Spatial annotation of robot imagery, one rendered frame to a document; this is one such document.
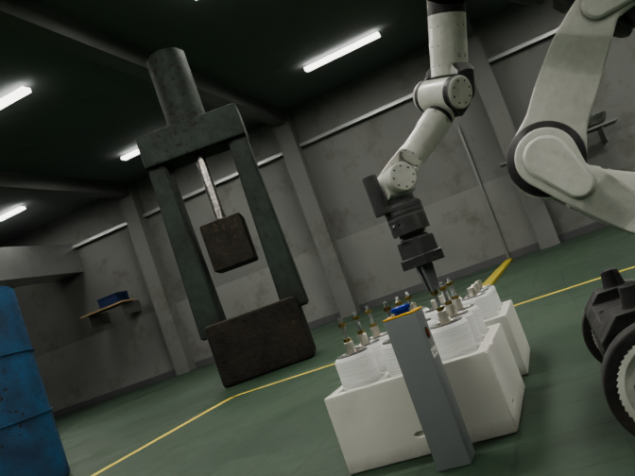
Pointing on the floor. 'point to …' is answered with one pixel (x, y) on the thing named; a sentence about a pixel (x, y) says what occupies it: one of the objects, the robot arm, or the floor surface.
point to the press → (222, 229)
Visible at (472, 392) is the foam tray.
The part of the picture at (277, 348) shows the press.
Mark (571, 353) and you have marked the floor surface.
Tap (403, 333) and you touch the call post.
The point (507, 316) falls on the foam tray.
